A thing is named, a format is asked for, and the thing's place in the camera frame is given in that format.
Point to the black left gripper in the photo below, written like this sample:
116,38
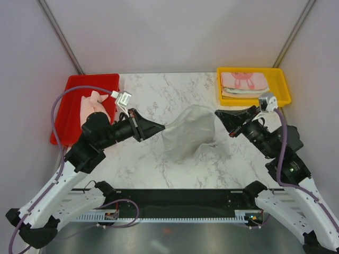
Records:
143,128

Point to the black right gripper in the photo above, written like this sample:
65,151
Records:
233,118

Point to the orange fox towel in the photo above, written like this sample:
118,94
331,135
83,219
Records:
241,96

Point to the mint green towel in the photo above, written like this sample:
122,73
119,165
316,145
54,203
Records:
241,91

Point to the pink patterned towel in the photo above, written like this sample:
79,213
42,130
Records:
244,80

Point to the grey towel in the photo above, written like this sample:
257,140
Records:
191,133

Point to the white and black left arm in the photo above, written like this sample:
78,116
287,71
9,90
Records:
40,220

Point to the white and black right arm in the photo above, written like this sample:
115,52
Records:
316,227

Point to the yellow plastic bin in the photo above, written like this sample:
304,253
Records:
276,81

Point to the light pink towel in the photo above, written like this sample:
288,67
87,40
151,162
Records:
92,104

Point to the red plastic bin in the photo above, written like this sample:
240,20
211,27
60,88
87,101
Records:
67,121

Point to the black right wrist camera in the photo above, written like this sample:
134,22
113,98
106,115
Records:
268,103

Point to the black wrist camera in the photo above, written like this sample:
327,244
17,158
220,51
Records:
268,103
121,100

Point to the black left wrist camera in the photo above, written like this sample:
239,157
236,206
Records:
121,100

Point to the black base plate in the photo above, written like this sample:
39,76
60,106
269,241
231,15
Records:
186,202

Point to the white slotted cable duct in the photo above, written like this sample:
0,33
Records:
237,216

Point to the right corner aluminium post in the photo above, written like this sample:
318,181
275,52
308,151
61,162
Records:
307,9

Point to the corner aluminium post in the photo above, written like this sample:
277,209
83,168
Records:
307,9
47,11

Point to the left corner aluminium post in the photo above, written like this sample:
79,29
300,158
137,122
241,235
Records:
47,11

